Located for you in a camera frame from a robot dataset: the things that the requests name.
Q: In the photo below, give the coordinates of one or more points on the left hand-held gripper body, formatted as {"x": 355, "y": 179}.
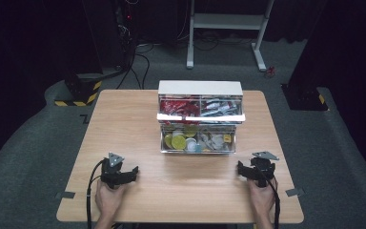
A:
{"x": 111, "y": 173}

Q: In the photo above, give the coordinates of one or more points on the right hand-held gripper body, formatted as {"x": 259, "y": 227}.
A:
{"x": 263, "y": 168}

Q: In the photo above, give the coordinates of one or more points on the clear drawer with white front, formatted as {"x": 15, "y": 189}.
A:
{"x": 200, "y": 118}

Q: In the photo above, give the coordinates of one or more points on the person's left hand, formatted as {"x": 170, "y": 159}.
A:
{"x": 108, "y": 200}

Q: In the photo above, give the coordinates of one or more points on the person's right hand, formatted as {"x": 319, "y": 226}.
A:
{"x": 262, "y": 200}

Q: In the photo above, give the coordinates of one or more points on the small yellow packet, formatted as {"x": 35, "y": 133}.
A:
{"x": 227, "y": 138}

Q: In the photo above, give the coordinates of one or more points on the grey tape piece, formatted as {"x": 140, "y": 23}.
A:
{"x": 294, "y": 192}
{"x": 65, "y": 195}

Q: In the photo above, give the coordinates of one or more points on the pile of clear packets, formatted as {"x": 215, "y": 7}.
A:
{"x": 212, "y": 141}

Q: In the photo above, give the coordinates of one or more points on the clear drawer with capsules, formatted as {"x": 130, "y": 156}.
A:
{"x": 198, "y": 152}

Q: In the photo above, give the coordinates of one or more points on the large yellow-green capsule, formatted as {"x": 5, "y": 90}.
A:
{"x": 178, "y": 142}

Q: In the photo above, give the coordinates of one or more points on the white capsule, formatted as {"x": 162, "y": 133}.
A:
{"x": 191, "y": 144}

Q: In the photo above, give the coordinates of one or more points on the pile of silver sachets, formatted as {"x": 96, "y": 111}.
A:
{"x": 220, "y": 107}

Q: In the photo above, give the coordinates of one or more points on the pile of red sachets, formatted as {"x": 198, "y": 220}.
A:
{"x": 179, "y": 106}

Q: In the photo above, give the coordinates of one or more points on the black yellow striped stand base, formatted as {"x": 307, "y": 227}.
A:
{"x": 82, "y": 90}

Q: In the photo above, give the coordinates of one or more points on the white storage box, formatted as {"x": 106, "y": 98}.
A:
{"x": 200, "y": 87}

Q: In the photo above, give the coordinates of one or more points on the small red floor object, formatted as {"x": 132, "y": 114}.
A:
{"x": 269, "y": 72}

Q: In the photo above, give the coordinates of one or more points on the dark equipment cabinet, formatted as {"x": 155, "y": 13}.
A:
{"x": 108, "y": 35}

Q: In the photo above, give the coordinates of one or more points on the white metal stand frame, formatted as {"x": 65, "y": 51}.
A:
{"x": 225, "y": 21}

